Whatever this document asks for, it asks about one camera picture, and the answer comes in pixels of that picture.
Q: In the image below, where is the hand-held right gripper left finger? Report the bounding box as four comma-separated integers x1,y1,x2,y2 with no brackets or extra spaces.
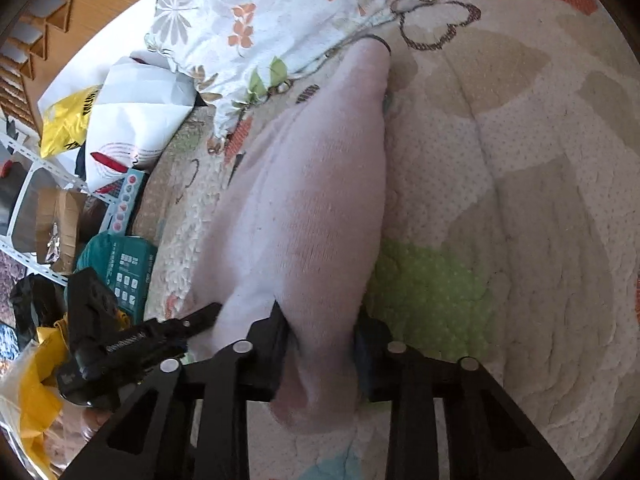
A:
60,300,291,480

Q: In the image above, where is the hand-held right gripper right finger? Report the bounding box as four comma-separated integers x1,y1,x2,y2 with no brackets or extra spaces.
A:
354,317,576,480

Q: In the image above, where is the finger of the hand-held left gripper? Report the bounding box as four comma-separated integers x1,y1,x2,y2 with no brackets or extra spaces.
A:
145,302,223,346

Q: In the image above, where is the pink knit sweater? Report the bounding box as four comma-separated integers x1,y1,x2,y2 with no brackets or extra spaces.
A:
190,40,393,433

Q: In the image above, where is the black plastic bag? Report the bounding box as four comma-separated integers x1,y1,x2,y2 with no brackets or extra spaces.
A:
9,275,68,351

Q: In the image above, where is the teal box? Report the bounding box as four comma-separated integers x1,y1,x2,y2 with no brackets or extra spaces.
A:
75,232,158,321

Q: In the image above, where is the yellow crumpled bag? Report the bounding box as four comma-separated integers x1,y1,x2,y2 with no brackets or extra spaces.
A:
0,320,76,476

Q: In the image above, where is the cardboard box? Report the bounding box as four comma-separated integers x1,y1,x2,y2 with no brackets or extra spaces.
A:
35,187,86,273

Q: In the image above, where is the blue dotted box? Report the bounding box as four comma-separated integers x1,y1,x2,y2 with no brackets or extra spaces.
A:
102,167,151,238

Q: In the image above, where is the white metal rack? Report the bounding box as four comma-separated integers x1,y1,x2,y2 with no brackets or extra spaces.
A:
0,115,121,286

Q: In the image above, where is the yellow plastic bag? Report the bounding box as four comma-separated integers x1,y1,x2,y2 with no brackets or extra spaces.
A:
39,86,103,158

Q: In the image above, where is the quilted patchwork bedspread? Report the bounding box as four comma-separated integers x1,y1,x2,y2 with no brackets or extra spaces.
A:
132,0,640,480

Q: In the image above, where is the white plastic bag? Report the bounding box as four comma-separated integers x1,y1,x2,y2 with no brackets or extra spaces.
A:
82,55,196,193

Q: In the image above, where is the floral white pillow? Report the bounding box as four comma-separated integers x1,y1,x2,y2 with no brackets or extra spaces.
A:
144,0,436,153

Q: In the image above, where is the wooden zigzag frame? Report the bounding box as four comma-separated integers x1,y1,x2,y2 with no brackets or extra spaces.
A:
0,0,131,131

